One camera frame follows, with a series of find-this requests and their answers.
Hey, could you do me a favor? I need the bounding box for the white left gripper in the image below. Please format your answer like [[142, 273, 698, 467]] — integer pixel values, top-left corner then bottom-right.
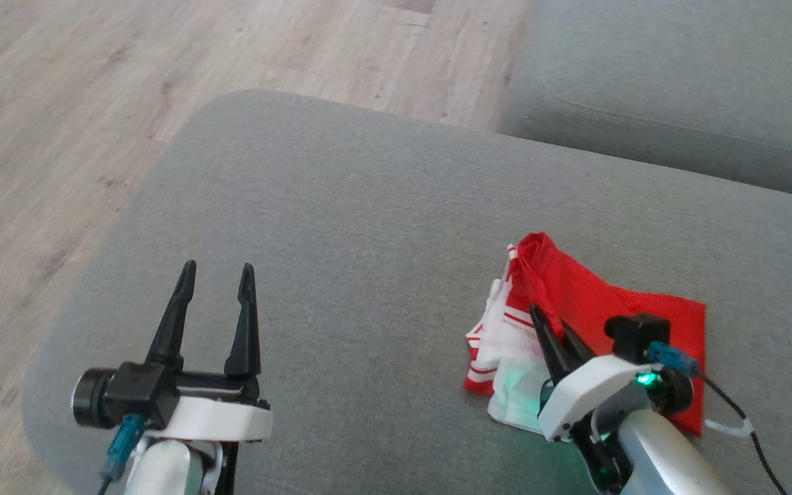
[[145, 260, 273, 442]]

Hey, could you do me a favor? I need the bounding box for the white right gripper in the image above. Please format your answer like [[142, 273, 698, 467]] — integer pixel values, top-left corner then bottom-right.
[[529, 304, 655, 442]]

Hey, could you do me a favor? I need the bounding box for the red white basketball jersey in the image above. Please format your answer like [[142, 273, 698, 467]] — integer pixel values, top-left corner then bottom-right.
[[463, 232, 707, 437]]

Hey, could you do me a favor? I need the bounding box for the large grey sofa seat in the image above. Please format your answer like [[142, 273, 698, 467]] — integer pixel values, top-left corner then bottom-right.
[[21, 89, 792, 495]]

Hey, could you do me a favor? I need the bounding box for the grey sofa cushion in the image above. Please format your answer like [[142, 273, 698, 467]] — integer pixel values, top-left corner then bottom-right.
[[496, 0, 792, 204]]

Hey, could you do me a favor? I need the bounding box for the black right cable teal plug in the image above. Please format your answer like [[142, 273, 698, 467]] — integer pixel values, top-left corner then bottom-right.
[[647, 342, 790, 495]]

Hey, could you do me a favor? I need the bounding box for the black cable teal plug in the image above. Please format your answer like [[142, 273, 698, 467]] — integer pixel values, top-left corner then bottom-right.
[[97, 414, 146, 495], [647, 342, 790, 495]]

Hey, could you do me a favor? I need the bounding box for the black left cable teal plug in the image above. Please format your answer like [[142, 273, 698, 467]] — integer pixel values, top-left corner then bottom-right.
[[97, 414, 146, 495]]

